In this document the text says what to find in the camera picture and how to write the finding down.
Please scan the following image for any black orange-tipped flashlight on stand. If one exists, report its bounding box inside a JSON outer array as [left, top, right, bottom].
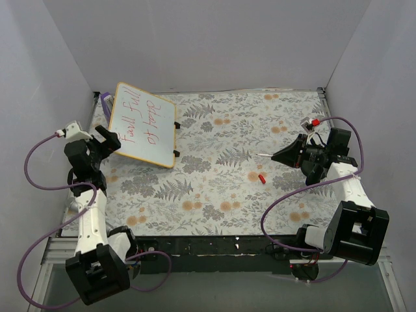
[[305, 164, 324, 186]]

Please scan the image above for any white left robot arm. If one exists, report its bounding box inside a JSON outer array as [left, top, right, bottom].
[[63, 122, 138, 305]]

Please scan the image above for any red whiteboard marker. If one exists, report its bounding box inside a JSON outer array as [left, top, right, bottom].
[[256, 153, 273, 158]]

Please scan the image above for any red marker cap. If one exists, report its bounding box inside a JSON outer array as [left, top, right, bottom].
[[258, 174, 266, 184]]

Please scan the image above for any floral patterned tablecloth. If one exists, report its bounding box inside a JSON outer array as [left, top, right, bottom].
[[101, 92, 338, 236]]

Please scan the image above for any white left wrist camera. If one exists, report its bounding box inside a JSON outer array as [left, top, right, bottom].
[[63, 121, 92, 142]]

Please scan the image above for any purple metronome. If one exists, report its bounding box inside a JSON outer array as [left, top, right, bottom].
[[100, 92, 114, 124]]

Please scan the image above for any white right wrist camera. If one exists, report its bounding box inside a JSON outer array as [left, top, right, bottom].
[[300, 117, 320, 140]]

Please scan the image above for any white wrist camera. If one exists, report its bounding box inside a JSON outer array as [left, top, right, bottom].
[[63, 121, 92, 142], [300, 117, 320, 140]]

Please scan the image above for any silver microphone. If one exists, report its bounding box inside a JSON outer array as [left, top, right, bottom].
[[66, 197, 79, 215]]

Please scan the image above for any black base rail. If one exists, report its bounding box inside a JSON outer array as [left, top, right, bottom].
[[100, 234, 326, 274]]

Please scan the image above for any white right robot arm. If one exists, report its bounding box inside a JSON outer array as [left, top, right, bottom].
[[271, 128, 389, 265]]

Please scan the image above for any yellow framed whiteboard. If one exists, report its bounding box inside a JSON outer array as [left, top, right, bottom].
[[109, 82, 176, 168]]

